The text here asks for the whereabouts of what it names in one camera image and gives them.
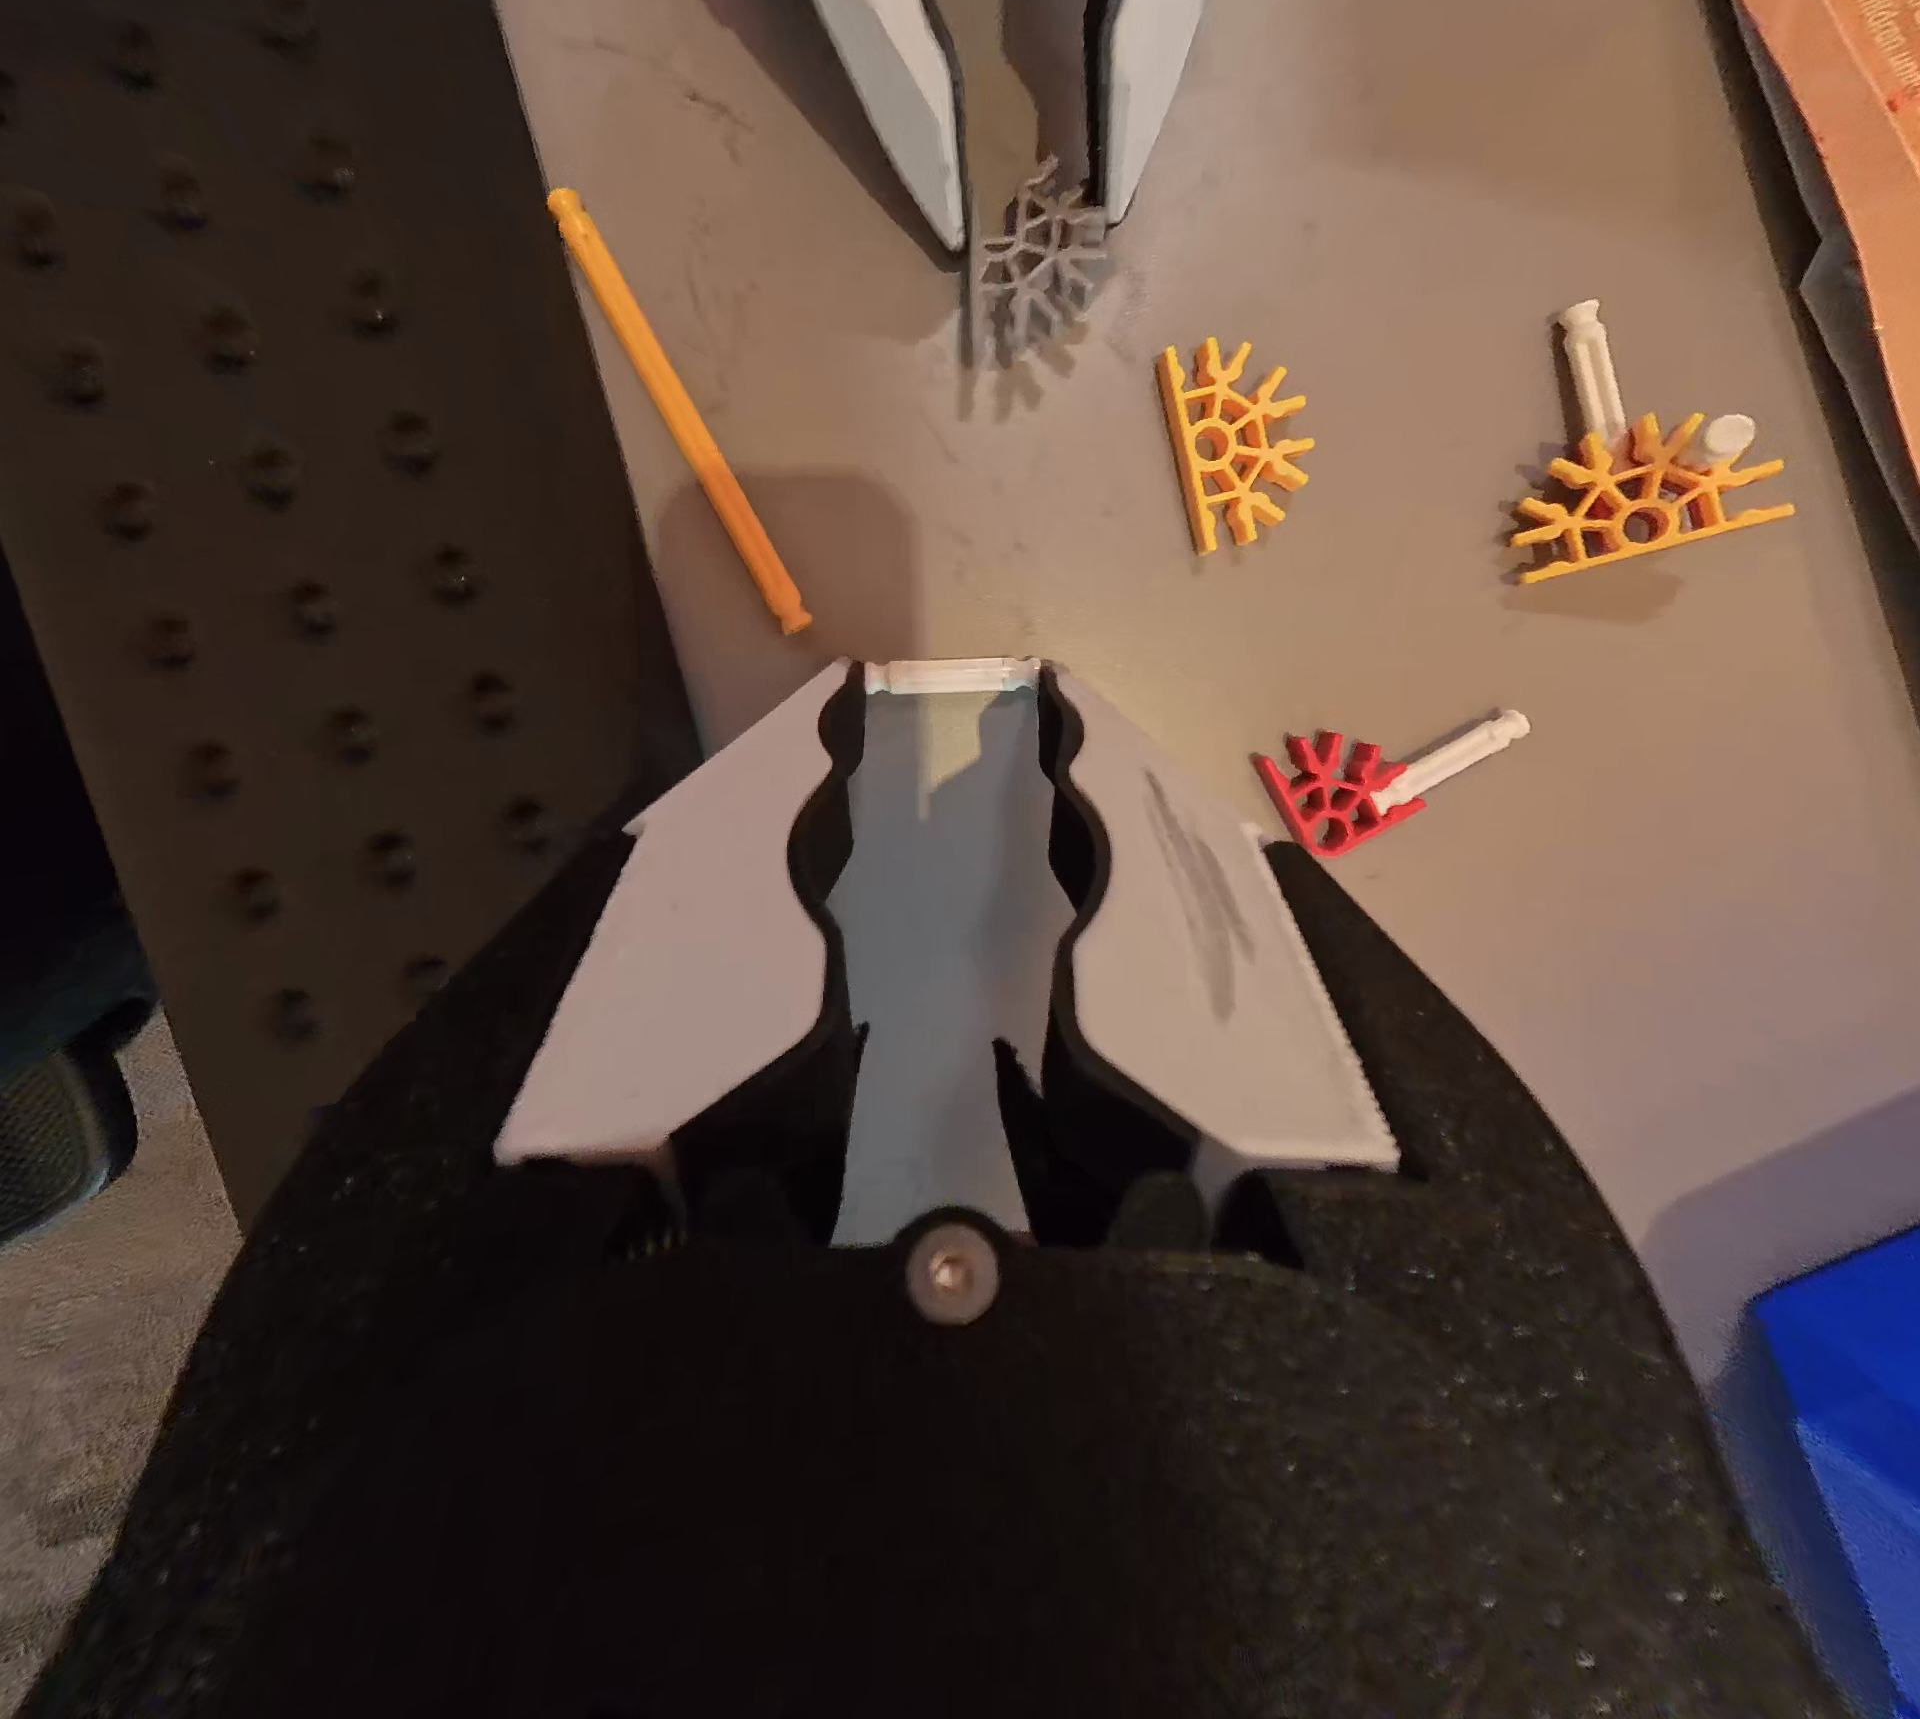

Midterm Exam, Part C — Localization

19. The blue plastic bin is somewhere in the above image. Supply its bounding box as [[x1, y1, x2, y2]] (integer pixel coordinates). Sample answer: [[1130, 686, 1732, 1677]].
[[1744, 1225, 1920, 1719]]

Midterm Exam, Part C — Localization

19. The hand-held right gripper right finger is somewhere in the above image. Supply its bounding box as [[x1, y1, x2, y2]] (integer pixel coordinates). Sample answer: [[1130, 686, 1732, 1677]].
[[1037, 666, 1402, 1179]]

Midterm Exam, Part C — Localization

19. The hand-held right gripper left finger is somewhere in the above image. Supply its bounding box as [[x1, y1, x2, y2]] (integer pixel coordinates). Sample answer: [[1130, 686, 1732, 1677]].
[[490, 657, 871, 1173]]

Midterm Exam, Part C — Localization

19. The grey snowflake connector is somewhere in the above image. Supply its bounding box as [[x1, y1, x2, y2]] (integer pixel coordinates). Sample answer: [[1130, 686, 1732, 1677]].
[[969, 155, 1118, 371]]

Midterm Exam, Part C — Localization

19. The red fan connector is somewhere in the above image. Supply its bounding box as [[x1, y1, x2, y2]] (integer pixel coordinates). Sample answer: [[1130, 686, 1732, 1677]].
[[1251, 732, 1429, 860]]

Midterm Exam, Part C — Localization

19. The yellow fan connector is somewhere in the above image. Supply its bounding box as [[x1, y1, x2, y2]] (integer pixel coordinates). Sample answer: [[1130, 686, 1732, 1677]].
[[1154, 338, 1317, 553], [1507, 408, 1797, 588]]

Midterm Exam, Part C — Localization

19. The long yellow rod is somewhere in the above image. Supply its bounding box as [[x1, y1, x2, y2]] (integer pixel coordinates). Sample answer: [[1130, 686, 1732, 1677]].
[[546, 188, 816, 636]]

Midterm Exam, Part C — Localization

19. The black perforated panel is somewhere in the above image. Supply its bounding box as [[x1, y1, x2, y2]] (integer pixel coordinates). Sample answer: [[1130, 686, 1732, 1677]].
[[0, 0, 701, 1225]]

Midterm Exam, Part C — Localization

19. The orange toy set bag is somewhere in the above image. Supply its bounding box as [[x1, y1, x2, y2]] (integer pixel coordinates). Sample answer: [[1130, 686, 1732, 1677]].
[[1706, 0, 1920, 484]]

